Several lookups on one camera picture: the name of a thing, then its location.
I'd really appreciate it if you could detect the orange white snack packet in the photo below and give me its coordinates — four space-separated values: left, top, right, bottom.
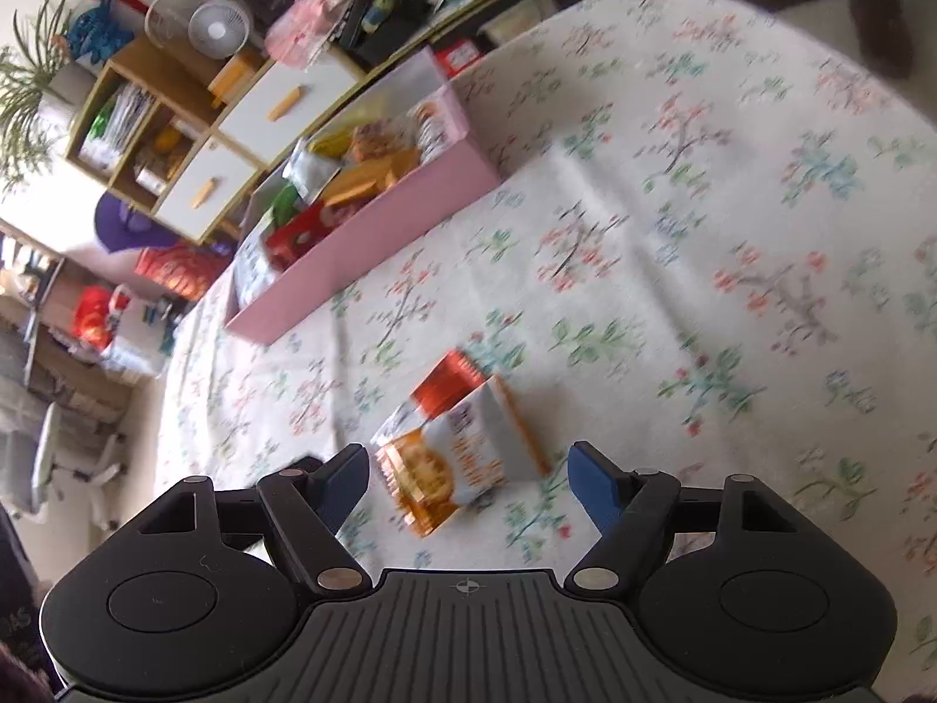
370 349 553 537

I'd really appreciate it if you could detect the white monkey snack packet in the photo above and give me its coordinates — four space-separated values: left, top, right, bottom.
234 221 283 308

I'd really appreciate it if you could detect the red snack packet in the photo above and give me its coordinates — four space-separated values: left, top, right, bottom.
264 202 359 270

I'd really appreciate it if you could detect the green snack packet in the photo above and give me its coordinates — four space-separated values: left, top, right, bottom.
270 183 306 230

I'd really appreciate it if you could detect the gold snack bar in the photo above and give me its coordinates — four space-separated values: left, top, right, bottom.
321 148 421 208

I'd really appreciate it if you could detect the small silver snack packet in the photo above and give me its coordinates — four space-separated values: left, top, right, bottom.
283 138 343 205

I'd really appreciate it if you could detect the yellow snack packet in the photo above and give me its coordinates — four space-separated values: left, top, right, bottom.
306 122 362 161

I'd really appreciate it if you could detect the pink cardboard box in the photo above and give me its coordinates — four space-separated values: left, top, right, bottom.
224 49 500 346

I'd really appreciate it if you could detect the white paper shopping bag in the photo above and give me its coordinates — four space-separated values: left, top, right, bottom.
100 284 175 378

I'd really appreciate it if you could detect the red lantern bag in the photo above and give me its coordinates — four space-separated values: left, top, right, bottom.
135 243 230 302

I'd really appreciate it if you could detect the floral tablecloth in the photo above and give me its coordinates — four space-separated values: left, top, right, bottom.
156 0 935 701

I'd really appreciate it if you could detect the white office chair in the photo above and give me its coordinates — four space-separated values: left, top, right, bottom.
2 403 127 533

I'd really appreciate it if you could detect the red plastic bag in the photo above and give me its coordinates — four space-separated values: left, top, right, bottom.
71 286 113 352

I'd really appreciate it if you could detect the purple plush toy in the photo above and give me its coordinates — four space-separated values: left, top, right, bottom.
94 192 179 254

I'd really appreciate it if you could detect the wooden shelf cabinet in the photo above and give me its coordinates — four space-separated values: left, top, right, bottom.
63 35 267 246

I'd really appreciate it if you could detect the white drawer cabinet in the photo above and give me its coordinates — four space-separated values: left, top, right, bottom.
216 47 365 165

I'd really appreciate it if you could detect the pink cloth on cabinet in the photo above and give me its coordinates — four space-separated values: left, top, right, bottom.
265 0 351 69

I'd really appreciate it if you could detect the red box under cabinet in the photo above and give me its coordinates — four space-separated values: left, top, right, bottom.
435 38 484 78

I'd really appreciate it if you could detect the small white desk fan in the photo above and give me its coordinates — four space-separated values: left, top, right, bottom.
187 0 252 60

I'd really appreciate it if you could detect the potted green plant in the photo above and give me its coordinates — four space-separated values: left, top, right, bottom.
0 0 73 192

